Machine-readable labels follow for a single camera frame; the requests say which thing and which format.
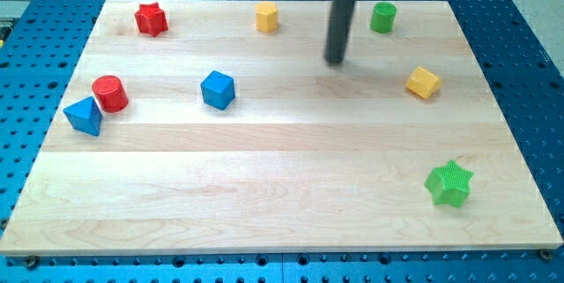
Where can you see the blue triangle block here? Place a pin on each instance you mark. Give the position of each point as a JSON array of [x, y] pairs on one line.
[[85, 116]]

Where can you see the yellow pentagon block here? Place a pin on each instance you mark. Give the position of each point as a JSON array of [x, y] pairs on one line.
[[423, 82]]

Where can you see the red star block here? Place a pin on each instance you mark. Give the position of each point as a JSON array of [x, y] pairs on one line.
[[151, 19]]

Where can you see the left board clamp screw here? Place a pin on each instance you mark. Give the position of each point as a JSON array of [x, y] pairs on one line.
[[31, 262]]

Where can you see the yellow hexagon block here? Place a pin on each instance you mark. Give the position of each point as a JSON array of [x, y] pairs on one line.
[[266, 17]]

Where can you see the wooden board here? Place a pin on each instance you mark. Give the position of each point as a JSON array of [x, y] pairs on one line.
[[307, 157]]

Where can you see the right board clamp screw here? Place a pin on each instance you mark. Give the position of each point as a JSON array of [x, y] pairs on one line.
[[545, 254]]

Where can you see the blue cube block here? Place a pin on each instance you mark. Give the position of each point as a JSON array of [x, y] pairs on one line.
[[218, 90]]

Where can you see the red cylinder block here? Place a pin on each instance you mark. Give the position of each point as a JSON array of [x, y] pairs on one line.
[[110, 93]]

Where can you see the board clamp screw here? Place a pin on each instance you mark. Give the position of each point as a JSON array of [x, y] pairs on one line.
[[545, 254], [31, 262]]

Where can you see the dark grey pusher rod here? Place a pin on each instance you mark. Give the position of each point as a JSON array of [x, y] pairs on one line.
[[341, 16]]

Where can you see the green star block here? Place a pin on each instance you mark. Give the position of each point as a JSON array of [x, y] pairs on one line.
[[449, 184]]

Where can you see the green cylinder block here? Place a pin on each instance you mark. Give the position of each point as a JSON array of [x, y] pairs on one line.
[[383, 16]]

